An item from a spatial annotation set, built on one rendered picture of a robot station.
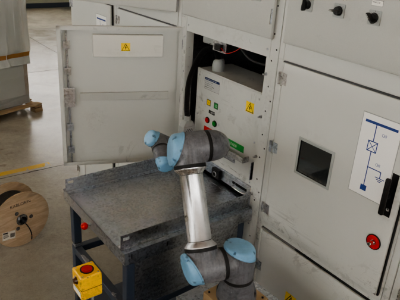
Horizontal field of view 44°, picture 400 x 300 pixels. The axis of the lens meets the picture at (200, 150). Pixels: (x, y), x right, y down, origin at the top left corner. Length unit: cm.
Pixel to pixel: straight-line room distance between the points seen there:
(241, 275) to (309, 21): 95
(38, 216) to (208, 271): 204
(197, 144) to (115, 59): 99
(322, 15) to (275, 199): 81
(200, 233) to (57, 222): 222
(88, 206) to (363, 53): 135
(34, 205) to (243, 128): 172
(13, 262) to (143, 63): 162
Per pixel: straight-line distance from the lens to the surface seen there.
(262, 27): 207
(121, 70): 258
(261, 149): 220
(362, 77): 180
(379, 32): 172
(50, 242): 361
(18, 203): 345
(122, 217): 223
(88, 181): 248
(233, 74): 248
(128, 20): 300
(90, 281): 184
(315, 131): 193
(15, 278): 334
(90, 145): 271
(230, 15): 223
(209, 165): 259
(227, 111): 241
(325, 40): 185
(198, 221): 171
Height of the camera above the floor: 203
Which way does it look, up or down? 24 degrees down
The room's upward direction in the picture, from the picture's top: 4 degrees clockwise
